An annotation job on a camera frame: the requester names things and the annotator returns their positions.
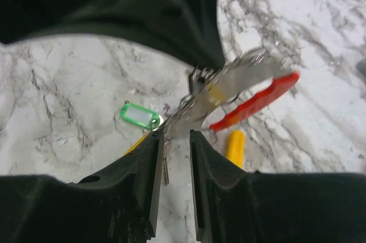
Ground yellow key tag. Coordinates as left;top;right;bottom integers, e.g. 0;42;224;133
124;134;148;156

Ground green key tag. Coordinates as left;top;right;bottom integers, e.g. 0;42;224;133
120;103;161;130

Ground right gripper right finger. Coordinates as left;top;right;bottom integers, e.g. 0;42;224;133
190;131;365;242

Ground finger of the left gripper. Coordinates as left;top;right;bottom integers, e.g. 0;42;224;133
1;0;225;69

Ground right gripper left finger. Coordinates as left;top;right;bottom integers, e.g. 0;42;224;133
1;131;164;242

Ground yellow handled screwdriver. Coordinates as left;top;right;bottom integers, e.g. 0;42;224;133
225;130;245;169

